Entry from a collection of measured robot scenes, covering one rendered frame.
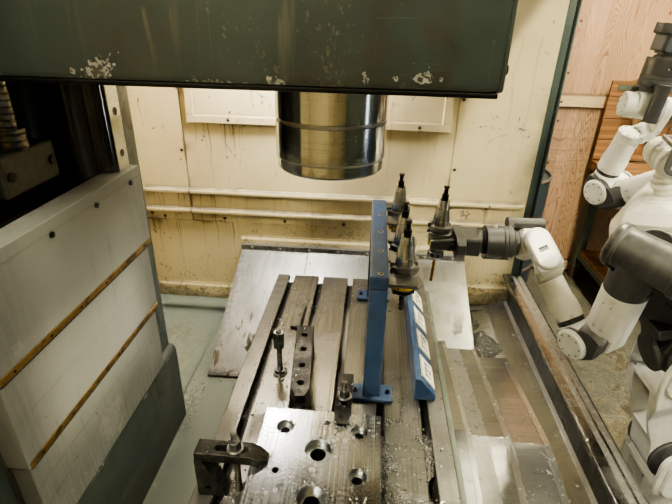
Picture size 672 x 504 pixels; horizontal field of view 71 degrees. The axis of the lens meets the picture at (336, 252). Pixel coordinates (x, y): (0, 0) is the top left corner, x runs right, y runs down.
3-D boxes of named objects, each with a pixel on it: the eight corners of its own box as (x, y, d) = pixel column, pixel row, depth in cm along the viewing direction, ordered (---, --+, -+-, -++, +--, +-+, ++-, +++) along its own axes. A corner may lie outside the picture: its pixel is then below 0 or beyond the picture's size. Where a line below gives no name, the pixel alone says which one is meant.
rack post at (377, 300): (391, 388, 114) (402, 281, 101) (392, 404, 109) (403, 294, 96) (350, 385, 115) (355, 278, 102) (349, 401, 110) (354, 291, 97)
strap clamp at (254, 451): (272, 485, 90) (269, 427, 83) (268, 501, 87) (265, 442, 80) (204, 479, 91) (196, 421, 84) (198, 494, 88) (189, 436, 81)
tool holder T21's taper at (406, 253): (393, 259, 104) (395, 231, 101) (412, 259, 104) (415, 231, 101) (396, 268, 100) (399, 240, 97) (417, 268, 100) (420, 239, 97)
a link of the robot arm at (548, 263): (510, 240, 125) (533, 286, 123) (521, 232, 117) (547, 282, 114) (532, 230, 126) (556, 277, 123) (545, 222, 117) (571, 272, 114)
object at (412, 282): (421, 278, 100) (421, 274, 100) (423, 291, 96) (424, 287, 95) (388, 276, 101) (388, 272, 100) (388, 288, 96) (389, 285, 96)
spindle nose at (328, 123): (276, 152, 77) (273, 74, 72) (372, 151, 79) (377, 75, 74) (277, 183, 63) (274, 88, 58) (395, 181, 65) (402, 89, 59)
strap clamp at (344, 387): (352, 411, 107) (354, 358, 101) (348, 459, 95) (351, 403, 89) (337, 409, 107) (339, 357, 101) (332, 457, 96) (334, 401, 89)
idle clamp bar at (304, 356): (314, 345, 128) (315, 325, 125) (310, 417, 105) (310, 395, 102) (296, 345, 128) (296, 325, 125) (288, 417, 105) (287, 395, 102)
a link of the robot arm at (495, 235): (452, 213, 127) (497, 215, 126) (447, 246, 131) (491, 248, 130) (459, 232, 115) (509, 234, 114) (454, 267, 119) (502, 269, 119)
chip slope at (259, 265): (456, 310, 196) (465, 255, 185) (492, 446, 134) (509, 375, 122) (245, 297, 202) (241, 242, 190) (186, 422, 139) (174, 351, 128)
